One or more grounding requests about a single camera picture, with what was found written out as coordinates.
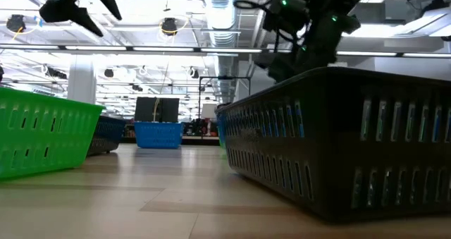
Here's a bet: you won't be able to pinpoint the blue plastic basket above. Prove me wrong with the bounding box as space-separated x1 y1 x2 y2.
134 121 185 149
216 111 228 143

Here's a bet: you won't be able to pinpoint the long ceiling light strip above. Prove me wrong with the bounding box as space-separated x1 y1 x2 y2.
335 51 451 59
0 44 264 54

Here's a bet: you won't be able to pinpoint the white lamp shade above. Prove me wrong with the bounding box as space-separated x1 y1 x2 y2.
201 103 218 120

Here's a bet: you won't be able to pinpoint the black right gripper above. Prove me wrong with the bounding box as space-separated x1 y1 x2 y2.
266 27 342 84

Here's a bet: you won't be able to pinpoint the white building pillar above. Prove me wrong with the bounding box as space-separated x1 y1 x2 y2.
66 54 97 106

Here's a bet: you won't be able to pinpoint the yellow cable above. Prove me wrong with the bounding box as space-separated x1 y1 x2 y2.
152 97 161 123

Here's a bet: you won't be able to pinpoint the black monitor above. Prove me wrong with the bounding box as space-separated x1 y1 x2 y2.
134 97 180 123

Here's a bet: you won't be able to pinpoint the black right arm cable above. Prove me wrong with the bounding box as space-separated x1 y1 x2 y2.
233 0 283 44

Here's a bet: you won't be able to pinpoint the black aluminium table frame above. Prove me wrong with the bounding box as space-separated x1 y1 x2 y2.
119 136 221 146

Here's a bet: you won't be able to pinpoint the black plastic basket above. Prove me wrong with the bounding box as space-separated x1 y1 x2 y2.
86 115 127 157
215 66 451 223

